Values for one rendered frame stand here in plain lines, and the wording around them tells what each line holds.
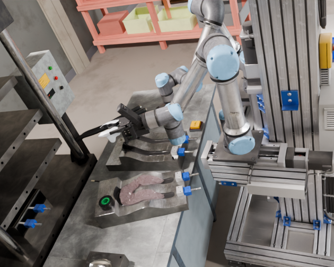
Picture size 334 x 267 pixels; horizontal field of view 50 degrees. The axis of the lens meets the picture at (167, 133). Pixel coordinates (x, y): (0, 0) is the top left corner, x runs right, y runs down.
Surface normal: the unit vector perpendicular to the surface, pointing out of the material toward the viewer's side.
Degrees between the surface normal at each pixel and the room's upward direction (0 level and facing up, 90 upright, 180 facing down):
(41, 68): 90
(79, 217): 0
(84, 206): 0
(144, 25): 90
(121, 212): 0
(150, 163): 90
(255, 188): 90
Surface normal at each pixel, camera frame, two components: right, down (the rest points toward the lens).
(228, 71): 0.04, 0.52
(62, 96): 0.92, -0.04
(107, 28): -0.31, 0.68
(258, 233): -0.29, -0.73
